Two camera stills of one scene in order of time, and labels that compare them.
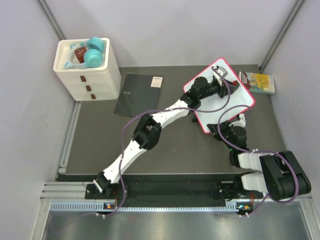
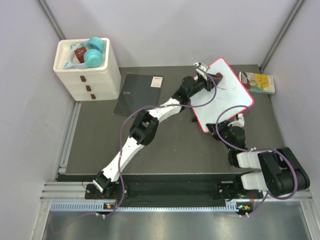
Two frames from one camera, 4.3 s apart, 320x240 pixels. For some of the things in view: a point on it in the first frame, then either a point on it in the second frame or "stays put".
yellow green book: (258, 83) stays put
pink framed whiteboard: (215, 109) stays put
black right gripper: (214, 129) stays put
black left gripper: (222, 90) -> (215, 79)
